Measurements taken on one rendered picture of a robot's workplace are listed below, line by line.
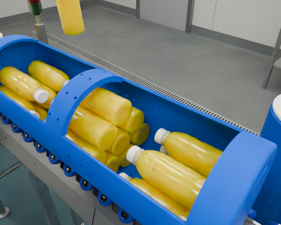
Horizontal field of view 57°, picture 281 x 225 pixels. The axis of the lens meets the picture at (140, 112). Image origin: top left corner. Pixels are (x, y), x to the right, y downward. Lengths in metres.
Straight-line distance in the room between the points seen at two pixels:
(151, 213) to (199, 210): 0.10
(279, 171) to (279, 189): 0.08
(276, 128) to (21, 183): 1.74
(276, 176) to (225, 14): 3.43
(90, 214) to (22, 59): 0.60
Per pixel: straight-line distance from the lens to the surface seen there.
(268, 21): 4.02
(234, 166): 0.46
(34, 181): 1.30
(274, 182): 1.08
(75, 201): 0.85
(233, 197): 0.44
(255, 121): 2.72
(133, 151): 0.58
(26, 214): 1.97
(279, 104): 1.02
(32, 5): 1.51
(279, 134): 0.97
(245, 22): 4.15
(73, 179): 0.82
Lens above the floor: 1.55
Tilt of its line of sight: 37 degrees down
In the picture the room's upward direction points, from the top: straight up
